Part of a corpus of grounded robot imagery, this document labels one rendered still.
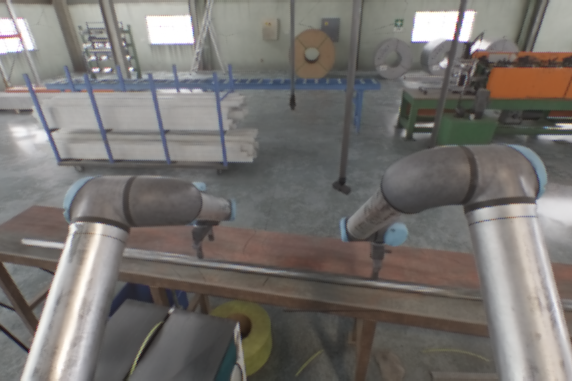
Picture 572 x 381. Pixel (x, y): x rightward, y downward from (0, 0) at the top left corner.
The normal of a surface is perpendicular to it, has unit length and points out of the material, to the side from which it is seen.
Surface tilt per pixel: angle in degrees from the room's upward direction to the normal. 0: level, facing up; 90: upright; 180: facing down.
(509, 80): 90
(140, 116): 90
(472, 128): 92
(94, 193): 33
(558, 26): 90
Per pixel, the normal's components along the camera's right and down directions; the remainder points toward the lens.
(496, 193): -0.58, -0.21
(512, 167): 0.01, -0.29
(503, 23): -0.08, 0.49
